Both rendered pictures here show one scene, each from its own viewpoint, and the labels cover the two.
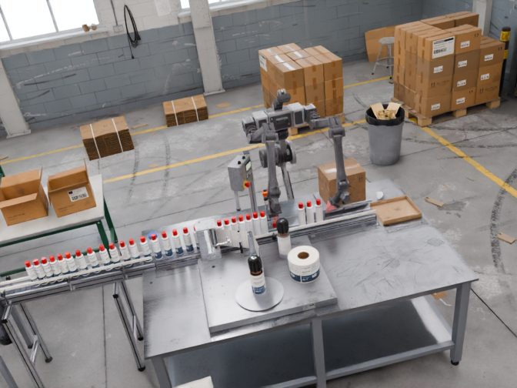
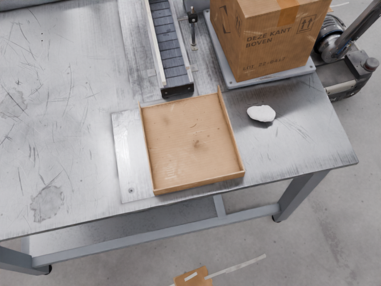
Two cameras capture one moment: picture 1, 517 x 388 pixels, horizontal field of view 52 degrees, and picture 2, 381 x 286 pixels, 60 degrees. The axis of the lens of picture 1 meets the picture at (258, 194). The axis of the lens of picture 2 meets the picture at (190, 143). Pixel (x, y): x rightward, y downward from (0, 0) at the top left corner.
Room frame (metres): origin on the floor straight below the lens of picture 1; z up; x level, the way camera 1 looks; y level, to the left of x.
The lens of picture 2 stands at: (3.24, -1.46, 1.72)
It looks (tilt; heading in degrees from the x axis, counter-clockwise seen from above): 63 degrees down; 90
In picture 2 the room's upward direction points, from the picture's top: 5 degrees counter-clockwise
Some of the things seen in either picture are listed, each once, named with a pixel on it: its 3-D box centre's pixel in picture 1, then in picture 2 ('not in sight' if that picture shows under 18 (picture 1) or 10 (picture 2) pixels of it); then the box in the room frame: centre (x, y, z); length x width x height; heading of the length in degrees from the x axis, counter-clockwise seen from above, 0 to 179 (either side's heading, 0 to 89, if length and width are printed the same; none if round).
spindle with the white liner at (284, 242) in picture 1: (283, 238); not in sight; (2.84, -0.13, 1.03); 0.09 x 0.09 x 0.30
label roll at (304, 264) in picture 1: (304, 264); not in sight; (2.63, -0.23, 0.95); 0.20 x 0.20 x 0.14
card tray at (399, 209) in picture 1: (395, 209); (188, 137); (3.23, -1.01, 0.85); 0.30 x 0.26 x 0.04; 97
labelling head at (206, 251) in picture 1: (208, 239); not in sight; (2.96, 0.39, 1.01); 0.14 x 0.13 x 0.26; 97
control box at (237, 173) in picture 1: (241, 172); not in sight; (3.18, 0.10, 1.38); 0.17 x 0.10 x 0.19; 152
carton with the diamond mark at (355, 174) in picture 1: (341, 183); (261, 9); (3.49, -0.66, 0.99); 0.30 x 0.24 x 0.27; 101
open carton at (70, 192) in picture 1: (69, 186); not in sight; (4.10, 1.64, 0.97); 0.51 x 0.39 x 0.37; 17
